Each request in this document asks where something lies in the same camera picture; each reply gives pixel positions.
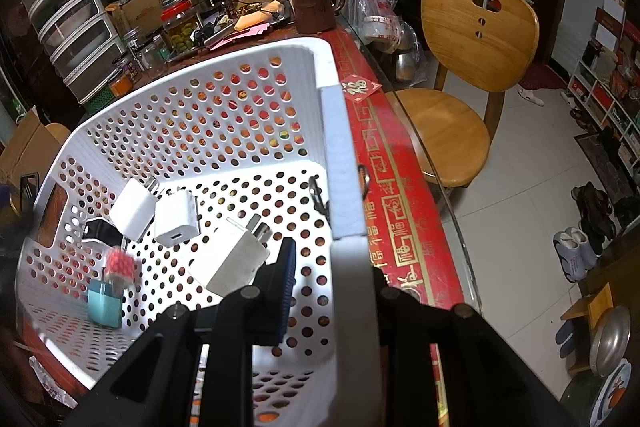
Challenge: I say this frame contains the red printed tablecloth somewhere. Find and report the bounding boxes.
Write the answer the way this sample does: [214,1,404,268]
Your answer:
[210,24,484,427]

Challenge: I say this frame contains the metal pot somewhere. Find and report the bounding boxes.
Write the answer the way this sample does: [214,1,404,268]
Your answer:
[392,34,423,82]

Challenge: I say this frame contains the orange small jar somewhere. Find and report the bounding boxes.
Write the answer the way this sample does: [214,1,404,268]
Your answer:
[110,74,135,98]

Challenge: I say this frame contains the red lid glass jar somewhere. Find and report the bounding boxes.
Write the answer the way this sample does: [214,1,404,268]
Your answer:
[160,0,202,55]

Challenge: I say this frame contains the dark shoes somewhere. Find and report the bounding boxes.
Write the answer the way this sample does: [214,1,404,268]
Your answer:
[571,181,617,240]

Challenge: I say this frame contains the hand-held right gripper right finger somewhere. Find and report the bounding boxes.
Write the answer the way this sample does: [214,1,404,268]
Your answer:
[371,267,568,427]

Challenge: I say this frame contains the open cardboard box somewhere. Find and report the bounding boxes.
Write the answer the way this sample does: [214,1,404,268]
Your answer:
[0,106,60,185]

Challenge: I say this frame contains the dark red door mat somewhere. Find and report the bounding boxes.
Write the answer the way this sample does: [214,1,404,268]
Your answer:
[519,63,568,92]

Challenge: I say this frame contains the clear plastic bag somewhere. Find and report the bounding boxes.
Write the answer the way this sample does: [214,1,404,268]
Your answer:
[340,0,426,82]

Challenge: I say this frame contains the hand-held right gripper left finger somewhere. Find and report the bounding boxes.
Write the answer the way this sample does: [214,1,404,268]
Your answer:
[64,237,297,427]

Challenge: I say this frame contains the brown cardboard box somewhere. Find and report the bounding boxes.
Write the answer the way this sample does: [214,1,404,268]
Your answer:
[107,0,177,38]

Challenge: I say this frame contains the black phone stand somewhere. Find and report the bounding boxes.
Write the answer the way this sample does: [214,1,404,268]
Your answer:
[14,173,41,215]

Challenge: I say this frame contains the pink dotted charger plug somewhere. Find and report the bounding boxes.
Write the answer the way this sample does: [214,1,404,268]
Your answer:
[102,245,137,286]

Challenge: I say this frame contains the metal pot lid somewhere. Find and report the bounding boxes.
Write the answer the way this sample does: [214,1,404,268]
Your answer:
[589,304,632,379]

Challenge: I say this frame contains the wooden chair with holes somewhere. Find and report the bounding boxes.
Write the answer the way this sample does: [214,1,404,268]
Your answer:
[384,0,541,188]

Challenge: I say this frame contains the green plastic tray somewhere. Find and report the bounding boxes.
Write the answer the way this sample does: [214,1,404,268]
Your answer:
[80,84,117,115]

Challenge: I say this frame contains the black clip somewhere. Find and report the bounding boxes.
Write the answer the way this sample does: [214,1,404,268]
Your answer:
[308,176,332,216]

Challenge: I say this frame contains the red paper square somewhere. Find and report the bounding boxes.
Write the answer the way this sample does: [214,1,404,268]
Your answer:
[340,76,382,102]

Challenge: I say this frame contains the teal charger plug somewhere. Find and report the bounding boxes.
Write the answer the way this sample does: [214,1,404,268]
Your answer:
[87,279,124,329]

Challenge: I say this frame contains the white plastic drawer unit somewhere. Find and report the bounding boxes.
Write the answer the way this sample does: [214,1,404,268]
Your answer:
[21,0,132,105]

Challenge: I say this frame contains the white shoe rack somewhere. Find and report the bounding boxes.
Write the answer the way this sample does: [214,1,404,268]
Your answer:
[565,0,640,142]

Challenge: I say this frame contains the white perforated plastic basket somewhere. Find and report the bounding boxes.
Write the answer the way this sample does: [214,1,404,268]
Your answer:
[14,37,387,427]

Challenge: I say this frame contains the grey shoes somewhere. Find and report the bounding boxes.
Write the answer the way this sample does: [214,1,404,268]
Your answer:
[552,228,600,284]

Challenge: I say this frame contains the black and white charger plug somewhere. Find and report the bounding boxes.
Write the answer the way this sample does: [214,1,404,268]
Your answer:
[82,217,124,248]

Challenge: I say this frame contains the brown ceramic mug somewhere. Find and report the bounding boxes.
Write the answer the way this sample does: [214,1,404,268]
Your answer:
[286,0,347,35]

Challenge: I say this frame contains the white slipper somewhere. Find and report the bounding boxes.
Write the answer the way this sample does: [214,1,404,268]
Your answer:
[517,87,546,108]

